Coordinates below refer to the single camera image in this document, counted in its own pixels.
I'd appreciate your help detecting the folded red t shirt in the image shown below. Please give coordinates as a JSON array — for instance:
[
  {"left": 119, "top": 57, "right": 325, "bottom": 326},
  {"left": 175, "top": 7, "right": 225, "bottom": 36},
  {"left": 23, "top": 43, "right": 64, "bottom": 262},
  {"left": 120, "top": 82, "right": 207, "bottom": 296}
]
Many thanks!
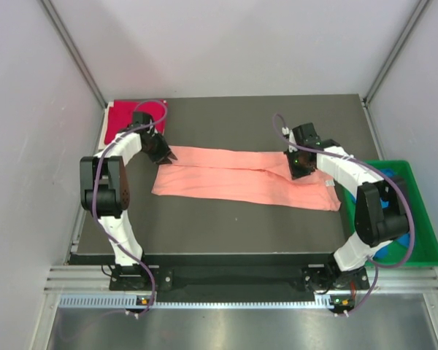
[{"left": 105, "top": 99, "right": 168, "bottom": 146}]

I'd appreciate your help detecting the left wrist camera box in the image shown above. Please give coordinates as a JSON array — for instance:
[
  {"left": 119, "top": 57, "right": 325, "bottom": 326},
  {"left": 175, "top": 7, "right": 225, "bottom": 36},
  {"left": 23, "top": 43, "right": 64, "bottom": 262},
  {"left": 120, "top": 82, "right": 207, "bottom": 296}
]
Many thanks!
[{"left": 132, "top": 112, "right": 154, "bottom": 128}]

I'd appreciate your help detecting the slotted grey cable duct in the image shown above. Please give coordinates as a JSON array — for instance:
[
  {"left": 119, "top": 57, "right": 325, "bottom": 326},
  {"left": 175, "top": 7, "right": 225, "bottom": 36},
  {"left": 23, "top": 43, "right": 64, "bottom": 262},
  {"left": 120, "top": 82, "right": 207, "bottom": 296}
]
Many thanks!
[{"left": 58, "top": 294, "right": 351, "bottom": 310}]

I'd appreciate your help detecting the salmon pink t shirt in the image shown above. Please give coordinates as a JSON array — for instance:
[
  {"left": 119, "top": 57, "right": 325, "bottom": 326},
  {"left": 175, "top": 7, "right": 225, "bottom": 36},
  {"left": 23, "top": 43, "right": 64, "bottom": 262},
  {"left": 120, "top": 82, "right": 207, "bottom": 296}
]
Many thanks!
[{"left": 152, "top": 146, "right": 341, "bottom": 211}]

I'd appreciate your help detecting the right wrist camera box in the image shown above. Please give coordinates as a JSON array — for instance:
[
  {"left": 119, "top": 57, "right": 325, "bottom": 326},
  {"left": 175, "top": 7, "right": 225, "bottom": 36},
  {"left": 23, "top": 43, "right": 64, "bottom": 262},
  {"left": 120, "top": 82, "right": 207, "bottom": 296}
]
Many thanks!
[{"left": 292, "top": 122, "right": 321, "bottom": 148}]

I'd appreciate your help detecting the left aluminium frame post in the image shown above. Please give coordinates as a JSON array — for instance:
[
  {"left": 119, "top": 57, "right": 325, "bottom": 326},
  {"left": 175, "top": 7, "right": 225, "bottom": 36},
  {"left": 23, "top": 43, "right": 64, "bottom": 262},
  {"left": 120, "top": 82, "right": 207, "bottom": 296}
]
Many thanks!
[{"left": 37, "top": 0, "right": 107, "bottom": 109}]

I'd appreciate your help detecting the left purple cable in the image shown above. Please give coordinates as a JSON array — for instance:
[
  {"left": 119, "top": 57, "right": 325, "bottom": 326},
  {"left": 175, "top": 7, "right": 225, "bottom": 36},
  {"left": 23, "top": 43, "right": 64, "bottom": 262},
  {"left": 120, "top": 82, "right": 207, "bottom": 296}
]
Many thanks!
[{"left": 91, "top": 100, "right": 169, "bottom": 318}]

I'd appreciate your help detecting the blue t shirt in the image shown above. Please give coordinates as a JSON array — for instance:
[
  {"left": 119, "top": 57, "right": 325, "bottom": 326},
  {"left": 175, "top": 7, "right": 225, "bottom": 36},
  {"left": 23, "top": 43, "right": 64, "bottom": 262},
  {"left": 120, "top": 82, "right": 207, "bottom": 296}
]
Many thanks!
[{"left": 344, "top": 161, "right": 413, "bottom": 265}]

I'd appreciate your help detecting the aluminium frame post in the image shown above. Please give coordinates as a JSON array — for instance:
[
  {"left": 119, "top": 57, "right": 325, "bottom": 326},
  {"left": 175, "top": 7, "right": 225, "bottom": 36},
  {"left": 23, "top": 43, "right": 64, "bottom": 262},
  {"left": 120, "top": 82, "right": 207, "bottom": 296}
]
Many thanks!
[
  {"left": 37, "top": 0, "right": 107, "bottom": 109},
  {"left": 361, "top": 0, "right": 431, "bottom": 109}
]

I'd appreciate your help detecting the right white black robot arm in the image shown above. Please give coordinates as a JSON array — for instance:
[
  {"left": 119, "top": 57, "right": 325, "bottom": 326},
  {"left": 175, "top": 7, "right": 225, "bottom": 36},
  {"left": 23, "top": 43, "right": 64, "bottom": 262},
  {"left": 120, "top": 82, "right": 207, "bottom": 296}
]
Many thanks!
[{"left": 285, "top": 141, "right": 415, "bottom": 289}]

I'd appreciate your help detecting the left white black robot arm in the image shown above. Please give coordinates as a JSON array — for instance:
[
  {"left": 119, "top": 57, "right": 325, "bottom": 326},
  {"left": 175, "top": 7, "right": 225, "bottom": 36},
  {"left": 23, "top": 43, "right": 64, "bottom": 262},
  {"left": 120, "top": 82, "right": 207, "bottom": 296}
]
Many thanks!
[{"left": 80, "top": 130, "right": 176, "bottom": 289}]

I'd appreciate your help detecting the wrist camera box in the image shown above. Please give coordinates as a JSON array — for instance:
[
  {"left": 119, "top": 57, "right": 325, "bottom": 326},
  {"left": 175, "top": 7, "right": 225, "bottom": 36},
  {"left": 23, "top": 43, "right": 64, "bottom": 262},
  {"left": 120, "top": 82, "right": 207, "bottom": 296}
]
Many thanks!
[
  {"left": 292, "top": 122, "right": 321, "bottom": 148},
  {"left": 132, "top": 112, "right": 154, "bottom": 128}
]

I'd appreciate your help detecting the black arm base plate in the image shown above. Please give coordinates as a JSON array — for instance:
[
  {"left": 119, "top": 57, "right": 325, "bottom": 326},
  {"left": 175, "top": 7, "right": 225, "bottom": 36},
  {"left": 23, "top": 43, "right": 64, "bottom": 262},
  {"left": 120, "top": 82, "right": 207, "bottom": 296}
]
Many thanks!
[{"left": 109, "top": 254, "right": 369, "bottom": 293}]

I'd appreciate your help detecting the right aluminium frame post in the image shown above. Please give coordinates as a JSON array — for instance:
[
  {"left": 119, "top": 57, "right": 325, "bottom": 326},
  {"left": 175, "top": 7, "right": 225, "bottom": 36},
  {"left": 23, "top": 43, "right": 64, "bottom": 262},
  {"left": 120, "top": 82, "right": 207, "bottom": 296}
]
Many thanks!
[{"left": 361, "top": 0, "right": 431, "bottom": 109}]

